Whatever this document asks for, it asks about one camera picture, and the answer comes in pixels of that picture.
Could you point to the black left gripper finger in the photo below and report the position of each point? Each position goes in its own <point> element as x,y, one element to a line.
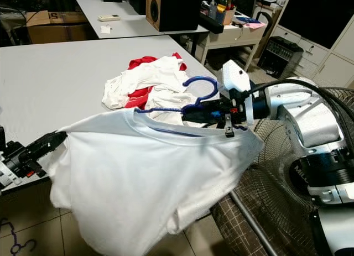
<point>52,150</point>
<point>51,138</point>

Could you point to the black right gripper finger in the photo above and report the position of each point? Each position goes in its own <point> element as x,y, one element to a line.
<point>196,108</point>
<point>196,120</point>

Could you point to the white t-shirt with dark print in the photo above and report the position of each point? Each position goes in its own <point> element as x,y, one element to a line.
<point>155,178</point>

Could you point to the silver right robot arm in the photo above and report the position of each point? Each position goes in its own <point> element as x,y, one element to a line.
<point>310,118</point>

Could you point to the red garment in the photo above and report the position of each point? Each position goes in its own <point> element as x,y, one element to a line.
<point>138,95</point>

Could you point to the crumpled white t-shirt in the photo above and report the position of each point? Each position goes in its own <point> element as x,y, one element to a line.
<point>144,76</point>

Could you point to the white side table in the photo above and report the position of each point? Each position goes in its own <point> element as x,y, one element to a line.
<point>235,37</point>

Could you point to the black amplifier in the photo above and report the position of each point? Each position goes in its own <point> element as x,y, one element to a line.
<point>281,54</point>

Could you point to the black soundbar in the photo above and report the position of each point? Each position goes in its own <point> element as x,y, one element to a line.
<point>212,24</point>

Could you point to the pen holder with pens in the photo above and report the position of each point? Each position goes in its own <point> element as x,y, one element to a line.
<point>222,12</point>

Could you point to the wooden loudspeaker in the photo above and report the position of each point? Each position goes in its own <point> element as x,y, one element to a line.
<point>174,10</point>

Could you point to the white desk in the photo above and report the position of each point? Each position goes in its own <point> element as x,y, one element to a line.
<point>138,25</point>

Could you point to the cardboard box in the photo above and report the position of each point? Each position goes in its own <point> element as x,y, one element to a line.
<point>58,30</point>

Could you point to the brown plaid chair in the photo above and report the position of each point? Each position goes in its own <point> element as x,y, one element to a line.
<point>227,228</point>

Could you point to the small white paper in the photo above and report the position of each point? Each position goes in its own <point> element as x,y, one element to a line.
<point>106,30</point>

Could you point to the white drawer cabinet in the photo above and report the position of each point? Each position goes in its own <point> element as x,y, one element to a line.
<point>337,62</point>

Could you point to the white remote control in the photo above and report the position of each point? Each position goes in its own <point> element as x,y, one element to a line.
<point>109,17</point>

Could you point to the black television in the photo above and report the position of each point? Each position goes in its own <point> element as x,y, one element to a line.
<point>315,15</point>

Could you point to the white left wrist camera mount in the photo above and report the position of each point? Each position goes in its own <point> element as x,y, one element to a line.
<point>8,176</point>

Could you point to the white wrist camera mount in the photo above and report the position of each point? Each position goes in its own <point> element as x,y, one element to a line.
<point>8,176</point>
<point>235,76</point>

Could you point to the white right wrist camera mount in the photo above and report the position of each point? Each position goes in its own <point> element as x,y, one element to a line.
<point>235,76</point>

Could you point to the black pedestal fan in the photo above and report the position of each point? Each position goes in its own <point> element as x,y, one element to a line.
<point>265,167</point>

